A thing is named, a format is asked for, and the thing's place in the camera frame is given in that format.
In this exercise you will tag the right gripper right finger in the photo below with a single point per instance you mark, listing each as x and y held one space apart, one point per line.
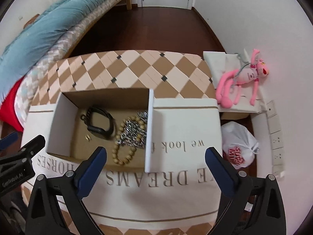
255 204

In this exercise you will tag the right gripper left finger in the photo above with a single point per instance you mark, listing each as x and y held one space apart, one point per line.
44 213

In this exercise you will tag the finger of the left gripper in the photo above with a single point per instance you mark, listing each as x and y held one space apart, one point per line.
8 140
26 153

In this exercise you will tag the small gold earring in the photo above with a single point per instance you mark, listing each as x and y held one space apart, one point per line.
88 138

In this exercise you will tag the red blanket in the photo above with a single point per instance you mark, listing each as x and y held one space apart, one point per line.
7 112

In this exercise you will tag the white power strip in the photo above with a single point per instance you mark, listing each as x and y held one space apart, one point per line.
277 152

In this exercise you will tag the white plastic bag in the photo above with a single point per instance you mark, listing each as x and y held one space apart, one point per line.
239 145

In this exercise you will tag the black smart watch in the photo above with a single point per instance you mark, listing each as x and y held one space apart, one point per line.
98 122

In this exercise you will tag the blue quilt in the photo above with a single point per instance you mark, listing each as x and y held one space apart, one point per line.
36 39

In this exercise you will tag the cardboard box with white cloth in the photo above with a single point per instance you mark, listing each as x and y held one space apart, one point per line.
221 62

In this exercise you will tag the pink panther plush toy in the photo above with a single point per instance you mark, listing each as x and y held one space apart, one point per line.
251 71

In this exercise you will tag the checkered brown tablecloth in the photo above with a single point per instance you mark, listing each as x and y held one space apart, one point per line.
170 74

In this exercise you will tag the wooden bed frame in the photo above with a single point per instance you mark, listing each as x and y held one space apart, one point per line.
127 3

